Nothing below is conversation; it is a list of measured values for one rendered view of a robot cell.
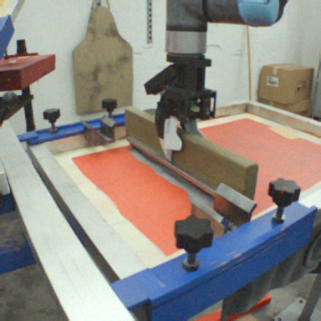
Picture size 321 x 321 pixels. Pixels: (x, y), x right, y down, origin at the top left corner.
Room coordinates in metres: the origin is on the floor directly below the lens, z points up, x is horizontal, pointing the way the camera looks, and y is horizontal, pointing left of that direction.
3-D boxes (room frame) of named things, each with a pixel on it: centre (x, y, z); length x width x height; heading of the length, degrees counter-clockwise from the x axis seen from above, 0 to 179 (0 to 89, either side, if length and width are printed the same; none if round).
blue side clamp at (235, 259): (0.32, -0.10, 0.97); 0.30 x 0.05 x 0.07; 123
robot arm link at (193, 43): (0.59, -0.05, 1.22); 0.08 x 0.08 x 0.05
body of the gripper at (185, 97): (0.59, -0.05, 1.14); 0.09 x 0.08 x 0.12; 34
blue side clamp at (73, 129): (0.78, 0.20, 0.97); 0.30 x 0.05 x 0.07; 123
